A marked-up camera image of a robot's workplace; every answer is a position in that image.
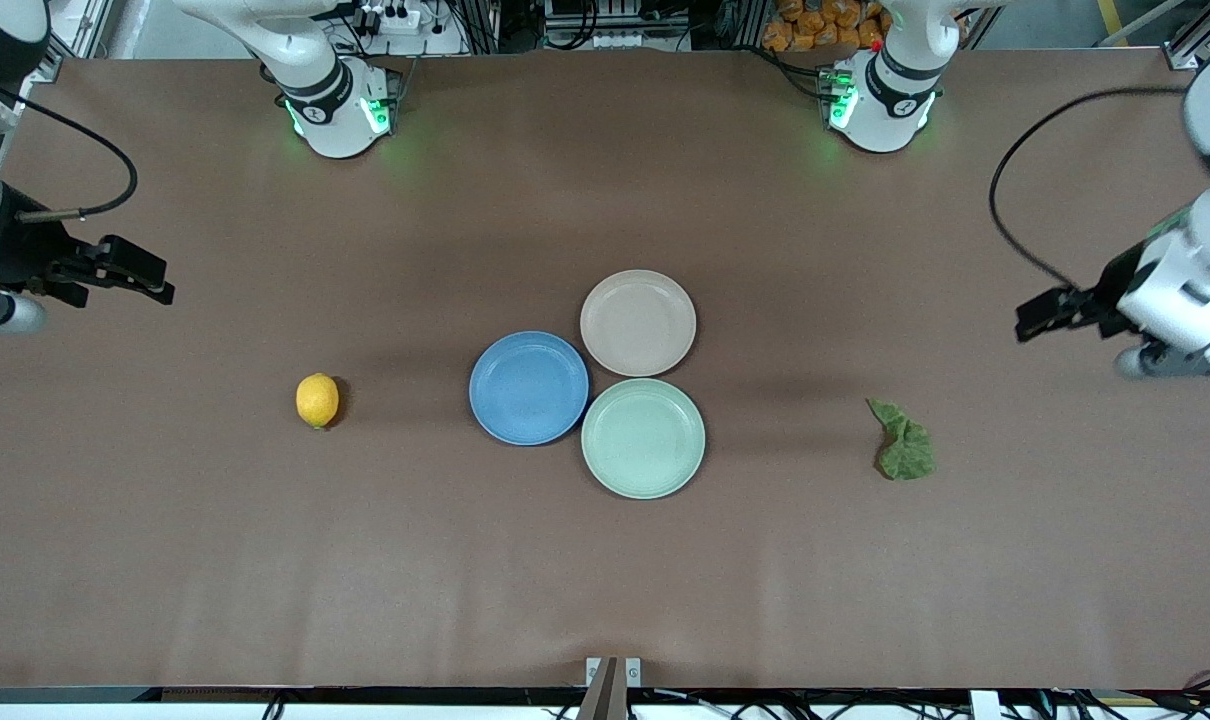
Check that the beige plate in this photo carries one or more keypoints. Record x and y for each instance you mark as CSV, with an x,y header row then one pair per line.
x,y
638,322

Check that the white power strip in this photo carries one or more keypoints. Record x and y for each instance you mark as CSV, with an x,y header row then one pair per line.
x,y
395,18

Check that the brown table cover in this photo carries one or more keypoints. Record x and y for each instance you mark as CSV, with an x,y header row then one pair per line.
x,y
265,560

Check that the yellow lemon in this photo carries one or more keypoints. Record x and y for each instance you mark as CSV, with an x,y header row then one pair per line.
x,y
317,400

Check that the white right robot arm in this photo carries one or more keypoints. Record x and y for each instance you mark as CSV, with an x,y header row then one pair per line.
x,y
330,110

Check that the green lettuce leaf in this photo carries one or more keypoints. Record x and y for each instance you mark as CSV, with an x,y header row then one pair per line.
x,y
905,452

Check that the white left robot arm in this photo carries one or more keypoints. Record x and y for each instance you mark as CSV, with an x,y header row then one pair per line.
x,y
890,110

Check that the bag of orange items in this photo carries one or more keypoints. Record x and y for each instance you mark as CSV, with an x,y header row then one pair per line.
x,y
815,25

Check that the grey mounting bar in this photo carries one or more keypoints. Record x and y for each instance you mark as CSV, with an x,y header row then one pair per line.
x,y
601,700

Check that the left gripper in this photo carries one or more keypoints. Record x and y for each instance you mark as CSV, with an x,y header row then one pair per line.
x,y
1111,288

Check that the blue plate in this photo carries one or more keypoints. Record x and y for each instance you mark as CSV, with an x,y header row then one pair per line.
x,y
528,388

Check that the mint green plate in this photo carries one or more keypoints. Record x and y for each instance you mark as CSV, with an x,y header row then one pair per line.
x,y
643,438

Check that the silver metal bracket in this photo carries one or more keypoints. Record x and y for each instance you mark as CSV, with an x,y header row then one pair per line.
x,y
633,672

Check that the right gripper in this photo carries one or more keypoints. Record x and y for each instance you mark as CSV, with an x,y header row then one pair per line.
x,y
27,255

